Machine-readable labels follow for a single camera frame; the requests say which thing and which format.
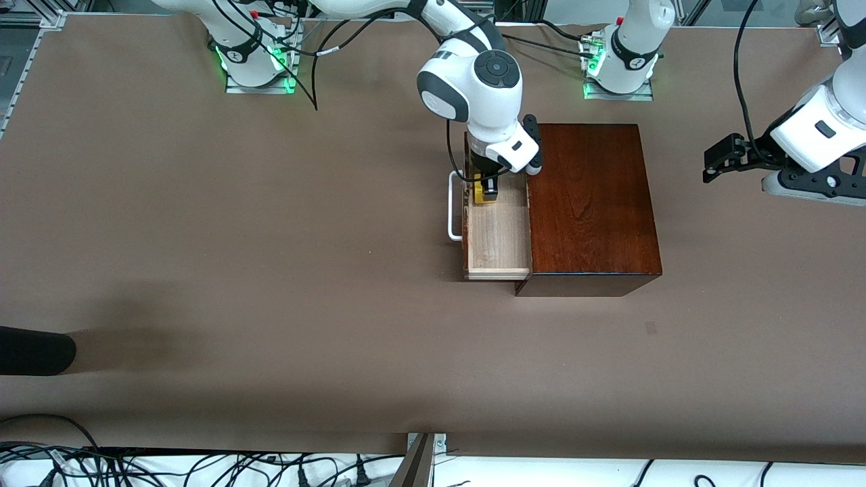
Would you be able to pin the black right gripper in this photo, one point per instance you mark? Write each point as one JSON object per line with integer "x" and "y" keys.
{"x": 484, "y": 166}

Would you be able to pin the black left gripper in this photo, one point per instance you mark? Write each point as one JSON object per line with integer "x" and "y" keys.
{"x": 758, "y": 150}

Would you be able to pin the yellow block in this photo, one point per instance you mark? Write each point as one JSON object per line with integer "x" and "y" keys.
{"x": 479, "y": 196}

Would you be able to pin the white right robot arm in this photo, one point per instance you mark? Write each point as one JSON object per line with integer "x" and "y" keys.
{"x": 473, "y": 88}

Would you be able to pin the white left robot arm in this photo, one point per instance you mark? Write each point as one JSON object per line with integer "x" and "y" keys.
{"x": 818, "y": 128}

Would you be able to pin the dark wooden drawer cabinet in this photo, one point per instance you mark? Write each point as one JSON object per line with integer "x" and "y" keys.
{"x": 595, "y": 203}

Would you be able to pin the aluminium corner profile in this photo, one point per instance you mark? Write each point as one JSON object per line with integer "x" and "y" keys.
{"x": 827, "y": 32}

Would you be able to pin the black rounded object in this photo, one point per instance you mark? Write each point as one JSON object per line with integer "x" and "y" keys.
{"x": 34, "y": 352}

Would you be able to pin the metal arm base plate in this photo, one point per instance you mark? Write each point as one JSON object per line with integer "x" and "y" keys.
{"x": 619, "y": 96}
{"x": 260, "y": 84}

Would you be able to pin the metal bracket with brown bar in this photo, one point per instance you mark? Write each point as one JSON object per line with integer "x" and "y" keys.
{"x": 416, "y": 467}

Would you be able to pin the aluminium table edge rail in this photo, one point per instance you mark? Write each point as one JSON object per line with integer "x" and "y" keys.
{"x": 27, "y": 61}

